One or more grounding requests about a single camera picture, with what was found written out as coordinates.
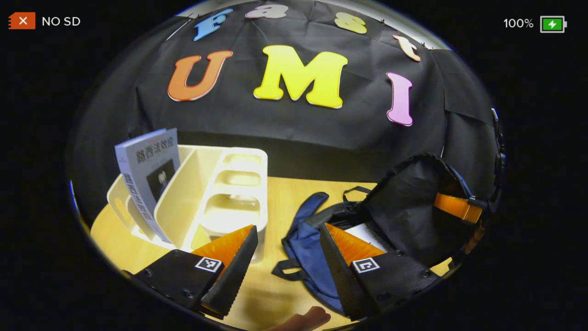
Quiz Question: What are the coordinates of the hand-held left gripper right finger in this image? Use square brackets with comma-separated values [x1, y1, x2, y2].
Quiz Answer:
[319, 223, 442, 322]

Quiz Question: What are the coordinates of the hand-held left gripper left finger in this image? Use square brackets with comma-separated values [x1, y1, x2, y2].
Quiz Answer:
[132, 224, 259, 320]

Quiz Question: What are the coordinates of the blue schoolbag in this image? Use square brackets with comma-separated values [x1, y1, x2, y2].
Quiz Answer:
[271, 153, 487, 318]

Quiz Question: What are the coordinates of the cream plastic bookshelf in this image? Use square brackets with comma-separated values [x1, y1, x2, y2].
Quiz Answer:
[107, 145, 268, 265]

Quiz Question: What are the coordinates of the grey-blue book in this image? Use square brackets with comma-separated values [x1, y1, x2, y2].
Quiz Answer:
[115, 128, 180, 244]

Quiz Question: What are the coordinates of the black backdrop cloth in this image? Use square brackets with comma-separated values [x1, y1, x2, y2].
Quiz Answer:
[69, 0, 503, 230]

